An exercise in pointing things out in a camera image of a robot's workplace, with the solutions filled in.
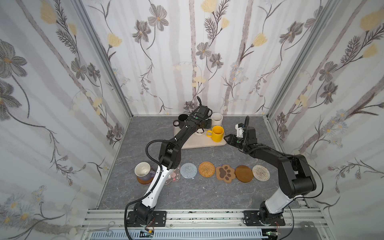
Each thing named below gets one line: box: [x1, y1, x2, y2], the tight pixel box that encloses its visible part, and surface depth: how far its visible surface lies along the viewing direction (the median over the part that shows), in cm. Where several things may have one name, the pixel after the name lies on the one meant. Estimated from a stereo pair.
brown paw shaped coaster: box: [216, 164, 236, 183], surface depth 92 cm
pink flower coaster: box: [164, 165, 181, 185], surface depth 90 cm
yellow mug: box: [206, 125, 225, 143], surface depth 104 cm
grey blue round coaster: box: [180, 162, 198, 179], surface depth 92 cm
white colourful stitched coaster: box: [252, 164, 271, 182], surface depth 92 cm
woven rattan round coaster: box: [198, 161, 216, 178], surface depth 93 cm
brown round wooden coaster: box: [235, 165, 254, 183], surface depth 93 cm
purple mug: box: [134, 161, 156, 181], surface depth 85 cm
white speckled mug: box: [211, 112, 224, 127], surface depth 110 cm
